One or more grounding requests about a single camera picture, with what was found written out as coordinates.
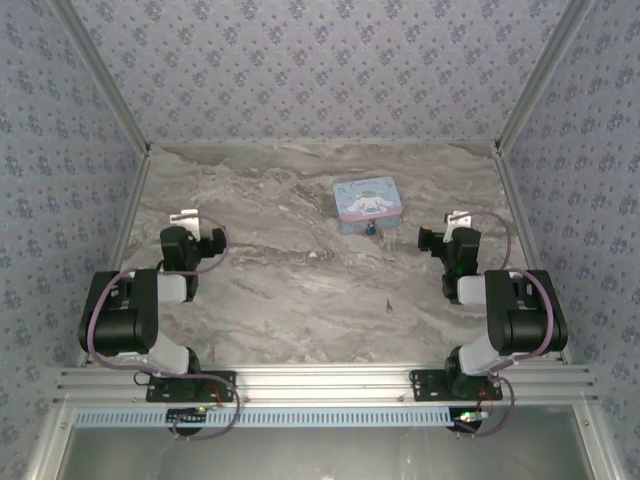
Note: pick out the small blue padlock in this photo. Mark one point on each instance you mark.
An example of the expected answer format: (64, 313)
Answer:
(371, 229)

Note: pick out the light blue cartoon tin box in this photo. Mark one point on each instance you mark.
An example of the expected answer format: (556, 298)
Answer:
(367, 200)

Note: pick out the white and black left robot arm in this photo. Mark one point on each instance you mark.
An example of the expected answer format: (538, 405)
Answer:
(120, 325)

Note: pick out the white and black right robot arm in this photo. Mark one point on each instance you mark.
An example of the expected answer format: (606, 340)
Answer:
(525, 320)

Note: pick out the small black controller board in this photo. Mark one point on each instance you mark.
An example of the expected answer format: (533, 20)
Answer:
(185, 416)
(467, 422)

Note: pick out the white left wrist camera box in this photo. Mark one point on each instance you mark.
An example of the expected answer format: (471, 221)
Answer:
(186, 220)

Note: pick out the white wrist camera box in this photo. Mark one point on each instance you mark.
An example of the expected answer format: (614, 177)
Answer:
(457, 220)
(186, 220)

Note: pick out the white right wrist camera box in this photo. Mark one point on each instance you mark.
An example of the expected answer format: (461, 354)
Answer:
(457, 220)

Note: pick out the aluminium table side rail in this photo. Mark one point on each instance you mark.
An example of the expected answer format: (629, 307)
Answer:
(120, 240)
(525, 220)

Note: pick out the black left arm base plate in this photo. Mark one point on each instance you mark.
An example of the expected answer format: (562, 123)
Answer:
(222, 386)

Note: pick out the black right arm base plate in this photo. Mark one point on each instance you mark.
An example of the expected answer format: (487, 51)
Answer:
(425, 385)

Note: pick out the aluminium mounting rail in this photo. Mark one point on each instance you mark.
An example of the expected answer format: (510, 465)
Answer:
(325, 382)

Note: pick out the aluminium frame post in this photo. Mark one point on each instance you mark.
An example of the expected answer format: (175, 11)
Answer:
(100, 75)
(545, 75)

